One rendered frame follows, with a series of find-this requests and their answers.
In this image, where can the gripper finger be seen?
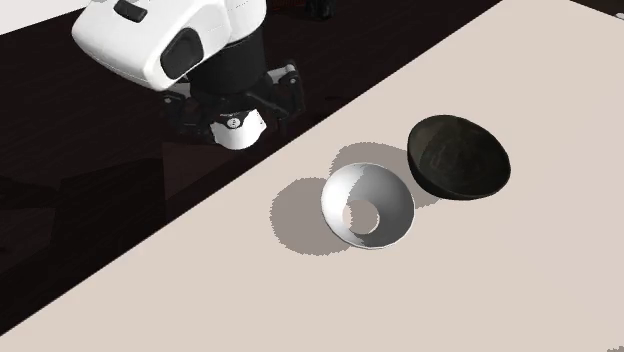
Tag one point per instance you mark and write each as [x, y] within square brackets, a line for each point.
[287, 92]
[187, 114]

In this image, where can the black bowl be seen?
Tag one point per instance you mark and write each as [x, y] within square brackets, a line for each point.
[458, 156]

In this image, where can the white bowl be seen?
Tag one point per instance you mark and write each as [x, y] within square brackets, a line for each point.
[390, 200]

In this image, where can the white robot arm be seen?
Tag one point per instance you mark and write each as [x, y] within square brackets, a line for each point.
[146, 44]

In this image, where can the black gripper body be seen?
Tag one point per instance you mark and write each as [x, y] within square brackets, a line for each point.
[229, 73]

